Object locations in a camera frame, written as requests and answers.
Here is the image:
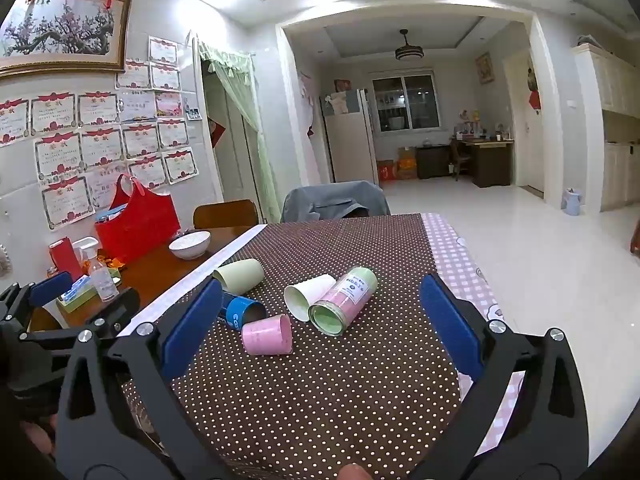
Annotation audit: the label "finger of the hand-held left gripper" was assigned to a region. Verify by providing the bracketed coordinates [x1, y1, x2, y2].
[0, 271, 75, 332]
[75, 289, 142, 343]

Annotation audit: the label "framed blossom painting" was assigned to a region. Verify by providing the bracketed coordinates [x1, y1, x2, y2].
[0, 0, 134, 79]

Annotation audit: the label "pale green cup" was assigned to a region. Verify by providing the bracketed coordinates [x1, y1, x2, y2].
[212, 258, 265, 295]

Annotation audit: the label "blue cup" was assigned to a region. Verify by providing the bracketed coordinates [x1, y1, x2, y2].
[217, 292, 268, 332]

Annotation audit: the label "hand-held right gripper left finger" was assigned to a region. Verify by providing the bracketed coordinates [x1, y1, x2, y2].
[52, 277, 242, 480]

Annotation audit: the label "small framed picture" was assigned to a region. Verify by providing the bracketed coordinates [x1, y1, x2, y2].
[474, 52, 494, 85]

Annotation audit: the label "window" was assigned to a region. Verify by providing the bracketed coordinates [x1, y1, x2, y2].
[371, 73, 443, 134]

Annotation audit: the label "green door curtain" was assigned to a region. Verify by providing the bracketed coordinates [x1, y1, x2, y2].
[196, 39, 282, 224]

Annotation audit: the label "chair with grey jacket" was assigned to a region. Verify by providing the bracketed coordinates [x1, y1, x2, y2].
[280, 180, 392, 223]

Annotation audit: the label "dark desk chair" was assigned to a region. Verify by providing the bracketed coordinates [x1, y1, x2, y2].
[448, 139, 474, 182]

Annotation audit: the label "person's left hand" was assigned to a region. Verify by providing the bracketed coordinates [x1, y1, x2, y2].
[17, 417, 57, 463]

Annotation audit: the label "brown polka dot tablecloth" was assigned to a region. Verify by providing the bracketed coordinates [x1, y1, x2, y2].
[120, 213, 465, 480]

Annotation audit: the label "pink checked tablecloth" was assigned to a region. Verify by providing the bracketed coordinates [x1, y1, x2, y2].
[419, 212, 527, 463]

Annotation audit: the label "dark wooden desk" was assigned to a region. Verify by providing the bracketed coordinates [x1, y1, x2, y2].
[451, 137, 515, 189]

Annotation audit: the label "orange cardboard box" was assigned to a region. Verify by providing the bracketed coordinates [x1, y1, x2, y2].
[397, 147, 419, 181]

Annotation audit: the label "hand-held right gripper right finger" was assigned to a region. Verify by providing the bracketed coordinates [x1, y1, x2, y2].
[419, 273, 595, 480]

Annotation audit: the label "dark low cabinet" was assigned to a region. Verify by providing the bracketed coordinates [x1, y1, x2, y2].
[415, 143, 456, 180]

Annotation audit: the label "red bag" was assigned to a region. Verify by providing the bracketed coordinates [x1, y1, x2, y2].
[94, 173, 182, 266]

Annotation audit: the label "wooden chair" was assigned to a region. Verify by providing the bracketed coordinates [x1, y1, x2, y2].
[192, 199, 260, 230]

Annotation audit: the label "white bowl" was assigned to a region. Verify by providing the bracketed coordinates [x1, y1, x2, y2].
[168, 231, 212, 261]

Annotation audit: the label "green tissue box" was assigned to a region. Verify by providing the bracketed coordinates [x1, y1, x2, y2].
[55, 280, 99, 314]

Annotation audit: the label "cream wall cabinets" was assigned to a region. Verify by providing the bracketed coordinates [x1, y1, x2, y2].
[571, 40, 640, 214]

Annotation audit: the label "pink labelled cup green inside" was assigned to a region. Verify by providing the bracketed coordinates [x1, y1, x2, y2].
[307, 266, 379, 337]

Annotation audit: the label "white cup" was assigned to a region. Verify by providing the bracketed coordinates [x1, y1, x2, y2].
[283, 274, 337, 322]

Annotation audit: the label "beige refrigerator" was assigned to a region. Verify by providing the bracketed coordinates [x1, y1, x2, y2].
[320, 88, 379, 187]

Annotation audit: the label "group of award certificates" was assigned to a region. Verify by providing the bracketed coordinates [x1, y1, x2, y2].
[0, 35, 202, 233]

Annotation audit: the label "clear spray bottle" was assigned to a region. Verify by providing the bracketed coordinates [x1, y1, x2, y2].
[80, 237, 120, 303]

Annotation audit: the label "ceiling fan lamp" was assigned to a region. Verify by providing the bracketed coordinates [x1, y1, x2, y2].
[394, 29, 425, 62]

